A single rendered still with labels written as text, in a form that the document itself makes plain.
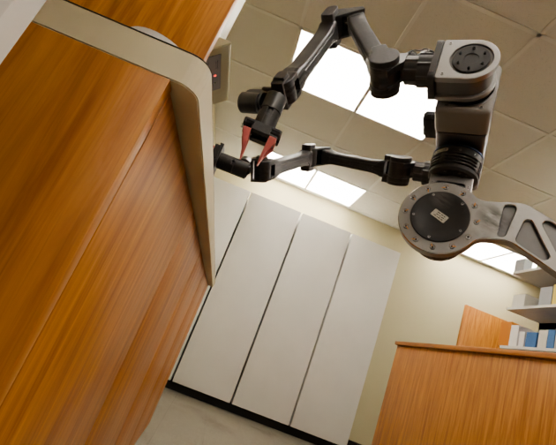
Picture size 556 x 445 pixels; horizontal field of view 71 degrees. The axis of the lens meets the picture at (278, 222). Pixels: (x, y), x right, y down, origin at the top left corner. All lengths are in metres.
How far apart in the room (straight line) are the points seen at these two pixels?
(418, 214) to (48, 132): 0.86
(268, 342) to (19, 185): 3.88
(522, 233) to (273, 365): 3.43
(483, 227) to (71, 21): 0.91
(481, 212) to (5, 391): 0.97
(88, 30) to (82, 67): 0.04
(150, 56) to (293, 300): 3.90
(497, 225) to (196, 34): 0.96
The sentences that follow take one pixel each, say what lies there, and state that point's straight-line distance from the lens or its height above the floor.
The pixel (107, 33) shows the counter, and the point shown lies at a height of 0.92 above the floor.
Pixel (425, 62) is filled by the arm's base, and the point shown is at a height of 1.44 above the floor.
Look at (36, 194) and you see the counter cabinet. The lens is 0.42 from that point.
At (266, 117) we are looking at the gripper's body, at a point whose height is 1.21.
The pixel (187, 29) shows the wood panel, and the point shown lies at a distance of 1.29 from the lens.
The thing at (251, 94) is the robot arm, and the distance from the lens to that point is 1.10.
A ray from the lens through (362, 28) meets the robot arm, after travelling 1.33.
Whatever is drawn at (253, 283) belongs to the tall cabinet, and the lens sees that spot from 4.21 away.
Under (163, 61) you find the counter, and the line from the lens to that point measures 0.46.
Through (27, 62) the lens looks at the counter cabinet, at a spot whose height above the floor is 0.86.
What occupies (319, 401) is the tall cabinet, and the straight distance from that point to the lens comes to 4.36.
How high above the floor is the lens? 0.69
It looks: 17 degrees up
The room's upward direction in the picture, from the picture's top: 21 degrees clockwise
